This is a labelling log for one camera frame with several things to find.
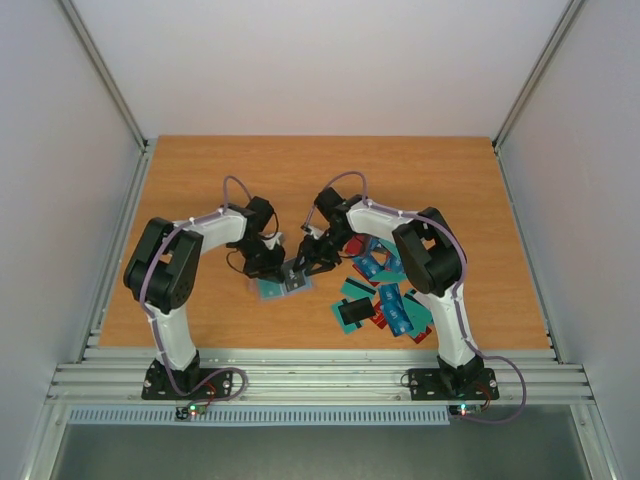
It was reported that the right small circuit board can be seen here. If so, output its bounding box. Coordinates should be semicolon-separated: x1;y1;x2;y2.
449;403;485;417

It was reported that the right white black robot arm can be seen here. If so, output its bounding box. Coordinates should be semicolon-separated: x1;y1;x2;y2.
293;187;484;397

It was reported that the left small circuit board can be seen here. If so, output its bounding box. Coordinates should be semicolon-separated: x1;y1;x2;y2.
175;405;208;421

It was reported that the pink leather card holder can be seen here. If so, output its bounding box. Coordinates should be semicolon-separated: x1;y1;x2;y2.
249;258;312;301

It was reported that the red card top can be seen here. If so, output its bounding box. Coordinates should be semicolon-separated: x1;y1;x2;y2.
345;234;369;257

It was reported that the teal card under black card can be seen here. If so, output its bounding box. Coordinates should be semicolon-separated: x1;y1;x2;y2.
330;298;363;335

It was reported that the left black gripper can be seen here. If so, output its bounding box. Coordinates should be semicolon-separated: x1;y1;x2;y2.
235;237;287;284

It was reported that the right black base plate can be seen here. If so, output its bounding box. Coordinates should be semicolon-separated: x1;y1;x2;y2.
401;368;500;402

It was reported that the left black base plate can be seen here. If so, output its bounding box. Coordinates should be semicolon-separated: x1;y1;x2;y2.
141;362;239;400

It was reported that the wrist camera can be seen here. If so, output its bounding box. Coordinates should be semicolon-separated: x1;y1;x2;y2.
263;232;284;250
301;224;325;240

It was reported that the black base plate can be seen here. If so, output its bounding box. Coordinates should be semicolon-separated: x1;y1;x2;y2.
141;362;239;400
401;368;500;402

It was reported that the black card on teal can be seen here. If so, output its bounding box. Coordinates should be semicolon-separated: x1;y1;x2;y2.
338;298;376;325

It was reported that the blue card upper left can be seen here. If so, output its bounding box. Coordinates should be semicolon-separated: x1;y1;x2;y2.
353;253;385;280

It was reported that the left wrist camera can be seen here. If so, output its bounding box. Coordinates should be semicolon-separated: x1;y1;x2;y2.
263;232;284;250

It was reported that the red card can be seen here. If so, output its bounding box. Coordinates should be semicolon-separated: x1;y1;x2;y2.
345;234;369;257
408;326;432;344

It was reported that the teal card centre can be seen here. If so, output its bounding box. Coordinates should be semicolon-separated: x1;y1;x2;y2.
371;260;407;283

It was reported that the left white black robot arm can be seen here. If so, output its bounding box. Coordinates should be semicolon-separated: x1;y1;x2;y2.
123;196;285;400

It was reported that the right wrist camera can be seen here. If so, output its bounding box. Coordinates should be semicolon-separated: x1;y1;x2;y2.
301;224;325;240

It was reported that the grey slotted cable duct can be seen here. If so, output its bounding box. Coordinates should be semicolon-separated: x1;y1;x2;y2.
68;405;450;427

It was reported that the small circuit board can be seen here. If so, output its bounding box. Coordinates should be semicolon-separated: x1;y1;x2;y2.
175;405;208;421
449;403;485;417

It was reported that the blue visa card centre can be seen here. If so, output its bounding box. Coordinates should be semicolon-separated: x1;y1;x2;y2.
378;283;413;337

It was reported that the teal card left middle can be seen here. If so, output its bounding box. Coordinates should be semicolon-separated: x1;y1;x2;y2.
340;277;377;300

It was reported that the red card bottom right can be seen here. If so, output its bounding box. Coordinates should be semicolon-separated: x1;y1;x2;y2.
408;326;432;344

